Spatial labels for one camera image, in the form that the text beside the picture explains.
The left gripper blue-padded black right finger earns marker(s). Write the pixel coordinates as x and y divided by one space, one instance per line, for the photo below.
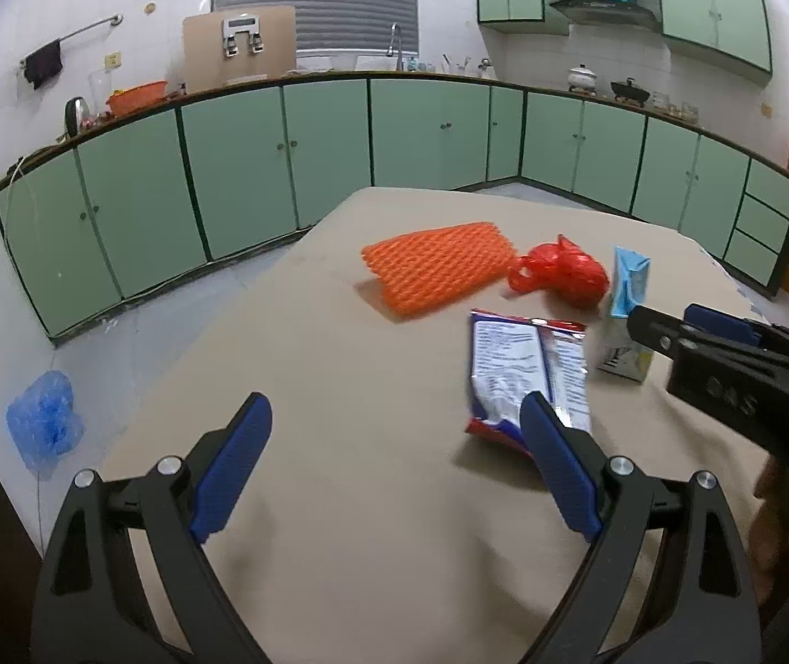
699 605

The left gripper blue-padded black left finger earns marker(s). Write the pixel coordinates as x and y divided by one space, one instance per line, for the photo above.
90 605

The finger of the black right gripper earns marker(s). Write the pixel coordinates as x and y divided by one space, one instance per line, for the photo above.
713 338

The blue red snack wrapper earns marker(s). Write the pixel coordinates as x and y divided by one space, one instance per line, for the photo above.
511 357

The orange foam fruit net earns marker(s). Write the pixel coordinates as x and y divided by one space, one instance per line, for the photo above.
421 271

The green lower kitchen cabinets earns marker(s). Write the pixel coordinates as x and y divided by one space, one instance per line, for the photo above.
122 212

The light blue milk carton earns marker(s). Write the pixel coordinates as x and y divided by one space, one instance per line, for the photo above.
620 354

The red plastic bag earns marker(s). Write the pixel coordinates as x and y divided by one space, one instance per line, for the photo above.
563 268

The blue plastic bag on floor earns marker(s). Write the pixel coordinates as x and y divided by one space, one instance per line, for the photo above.
43 423

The black wok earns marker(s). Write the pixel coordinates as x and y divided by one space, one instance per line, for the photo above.
627 91

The beige tablecloth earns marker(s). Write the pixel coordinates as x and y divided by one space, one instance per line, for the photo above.
374 528

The white cooking pot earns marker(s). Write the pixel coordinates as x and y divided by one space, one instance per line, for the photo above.
582 79

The chrome sink faucet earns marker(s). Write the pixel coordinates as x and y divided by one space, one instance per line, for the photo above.
395 47

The steel electric kettle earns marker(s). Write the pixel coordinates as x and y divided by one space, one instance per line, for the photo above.
77 117

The orange plastic basin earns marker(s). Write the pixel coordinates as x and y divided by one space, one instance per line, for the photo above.
124 102

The brown cardboard box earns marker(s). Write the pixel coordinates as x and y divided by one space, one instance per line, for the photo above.
224 48

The black towel on rail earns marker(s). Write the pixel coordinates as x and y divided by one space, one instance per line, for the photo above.
43 64

